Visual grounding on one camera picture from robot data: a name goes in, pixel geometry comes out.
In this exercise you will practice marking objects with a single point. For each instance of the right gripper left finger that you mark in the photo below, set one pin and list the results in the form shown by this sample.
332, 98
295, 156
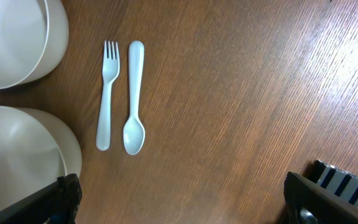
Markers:
56, 203

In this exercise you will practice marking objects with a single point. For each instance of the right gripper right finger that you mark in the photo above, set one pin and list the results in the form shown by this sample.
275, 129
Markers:
301, 193

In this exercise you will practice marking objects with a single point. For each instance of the striped black grey block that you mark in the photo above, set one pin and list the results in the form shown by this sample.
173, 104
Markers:
337, 181

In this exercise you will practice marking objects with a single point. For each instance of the beige bowl left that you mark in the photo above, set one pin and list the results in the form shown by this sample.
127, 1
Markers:
36, 148

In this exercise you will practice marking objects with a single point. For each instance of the beige bowl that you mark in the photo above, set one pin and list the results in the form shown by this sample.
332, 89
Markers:
36, 148
33, 39

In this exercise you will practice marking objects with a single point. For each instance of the white plastic spoon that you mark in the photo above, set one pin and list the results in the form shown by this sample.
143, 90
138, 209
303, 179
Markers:
134, 131

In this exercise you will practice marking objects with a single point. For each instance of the white plastic fork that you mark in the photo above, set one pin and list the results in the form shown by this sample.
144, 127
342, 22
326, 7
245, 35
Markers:
110, 72

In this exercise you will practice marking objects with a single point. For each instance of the beige bowl right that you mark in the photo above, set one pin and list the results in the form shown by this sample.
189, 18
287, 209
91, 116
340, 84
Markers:
33, 39

